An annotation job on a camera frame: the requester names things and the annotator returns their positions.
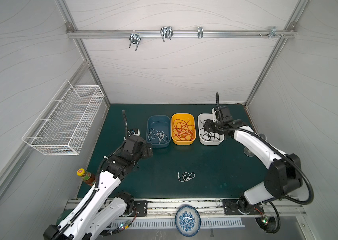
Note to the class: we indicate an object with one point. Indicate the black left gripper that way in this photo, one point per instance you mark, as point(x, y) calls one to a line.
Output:
point(145, 154)

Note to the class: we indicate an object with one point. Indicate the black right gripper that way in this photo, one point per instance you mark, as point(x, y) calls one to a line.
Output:
point(211, 126)

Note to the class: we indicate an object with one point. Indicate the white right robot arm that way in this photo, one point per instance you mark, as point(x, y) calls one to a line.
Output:
point(284, 179)

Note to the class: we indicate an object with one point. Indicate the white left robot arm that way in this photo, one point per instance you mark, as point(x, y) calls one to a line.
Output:
point(89, 219)

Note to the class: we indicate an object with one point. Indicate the white plastic bin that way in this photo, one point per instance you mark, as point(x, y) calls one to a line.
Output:
point(207, 138)

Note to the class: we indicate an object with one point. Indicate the yellow plastic bin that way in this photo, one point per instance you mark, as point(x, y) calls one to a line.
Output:
point(183, 129)

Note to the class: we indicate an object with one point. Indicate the blue plastic bin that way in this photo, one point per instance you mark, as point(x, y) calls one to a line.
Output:
point(158, 131)

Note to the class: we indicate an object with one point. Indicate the clear plastic lid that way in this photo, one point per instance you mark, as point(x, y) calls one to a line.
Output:
point(248, 152)

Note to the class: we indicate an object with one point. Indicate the clear measuring cup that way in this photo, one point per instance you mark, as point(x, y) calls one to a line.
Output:
point(263, 136)

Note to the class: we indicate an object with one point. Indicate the blue white patterned plate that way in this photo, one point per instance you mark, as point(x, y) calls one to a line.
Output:
point(187, 221)

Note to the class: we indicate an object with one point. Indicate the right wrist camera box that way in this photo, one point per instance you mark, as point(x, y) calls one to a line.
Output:
point(216, 115)

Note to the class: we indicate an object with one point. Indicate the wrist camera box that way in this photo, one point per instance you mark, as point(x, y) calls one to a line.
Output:
point(136, 132)
point(216, 115)

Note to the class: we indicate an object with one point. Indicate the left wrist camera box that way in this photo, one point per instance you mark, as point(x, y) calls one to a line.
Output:
point(136, 132)

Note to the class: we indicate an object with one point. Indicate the white wire basket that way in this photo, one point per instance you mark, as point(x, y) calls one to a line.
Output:
point(63, 125)

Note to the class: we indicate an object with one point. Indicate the metal crossbar rail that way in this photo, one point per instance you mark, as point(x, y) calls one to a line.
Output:
point(184, 34)

